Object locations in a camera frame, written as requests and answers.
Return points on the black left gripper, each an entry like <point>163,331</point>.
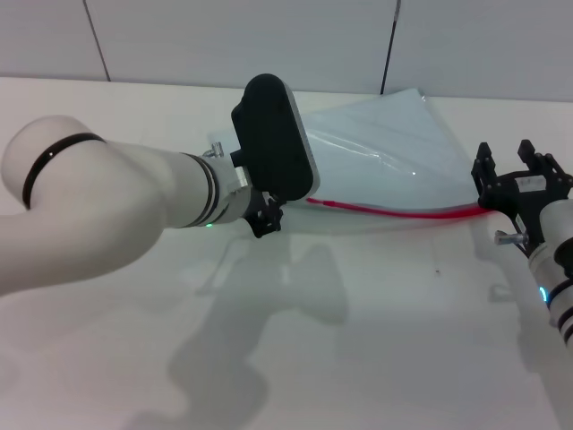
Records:
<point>266,215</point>

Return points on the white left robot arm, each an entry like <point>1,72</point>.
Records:
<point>98,201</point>

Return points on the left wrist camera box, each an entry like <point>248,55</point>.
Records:
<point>275,139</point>

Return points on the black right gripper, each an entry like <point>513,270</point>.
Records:
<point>524,192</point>

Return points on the clear red-zip document bag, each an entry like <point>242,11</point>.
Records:
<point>385,148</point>

